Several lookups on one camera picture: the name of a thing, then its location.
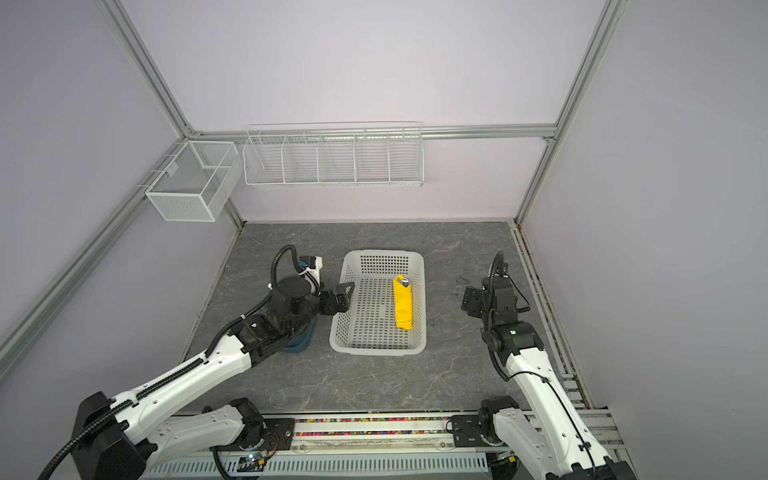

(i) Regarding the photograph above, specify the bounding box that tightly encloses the white wire wall rack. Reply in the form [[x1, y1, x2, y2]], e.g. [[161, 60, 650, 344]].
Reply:
[[243, 122, 425, 187]]

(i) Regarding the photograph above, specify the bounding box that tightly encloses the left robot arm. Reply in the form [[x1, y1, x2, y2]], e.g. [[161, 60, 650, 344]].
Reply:
[[39, 245, 355, 479]]

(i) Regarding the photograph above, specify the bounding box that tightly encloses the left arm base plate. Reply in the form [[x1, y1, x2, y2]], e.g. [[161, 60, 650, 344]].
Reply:
[[237, 417, 296, 451]]

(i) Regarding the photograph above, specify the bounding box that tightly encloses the white vent grille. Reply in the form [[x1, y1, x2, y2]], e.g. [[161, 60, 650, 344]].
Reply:
[[143, 453, 491, 480]]

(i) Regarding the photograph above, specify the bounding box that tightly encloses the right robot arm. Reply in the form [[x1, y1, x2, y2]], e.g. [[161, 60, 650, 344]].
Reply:
[[461, 251, 636, 479]]

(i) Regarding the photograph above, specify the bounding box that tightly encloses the teal plastic tray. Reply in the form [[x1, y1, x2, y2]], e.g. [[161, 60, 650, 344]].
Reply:
[[267, 277, 319, 353]]

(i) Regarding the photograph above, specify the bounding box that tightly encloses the white mesh wall box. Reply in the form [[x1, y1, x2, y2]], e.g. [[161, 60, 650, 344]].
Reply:
[[146, 140, 244, 223]]

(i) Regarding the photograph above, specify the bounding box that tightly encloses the aluminium front rail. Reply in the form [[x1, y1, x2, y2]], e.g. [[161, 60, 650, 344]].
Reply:
[[118, 410, 626, 460]]

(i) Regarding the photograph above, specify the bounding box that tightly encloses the white perforated plastic basket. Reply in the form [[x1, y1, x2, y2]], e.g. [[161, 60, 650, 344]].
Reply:
[[329, 249, 427, 356]]

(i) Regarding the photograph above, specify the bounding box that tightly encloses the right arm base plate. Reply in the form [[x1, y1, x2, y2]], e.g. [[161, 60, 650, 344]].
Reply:
[[446, 412, 497, 448]]

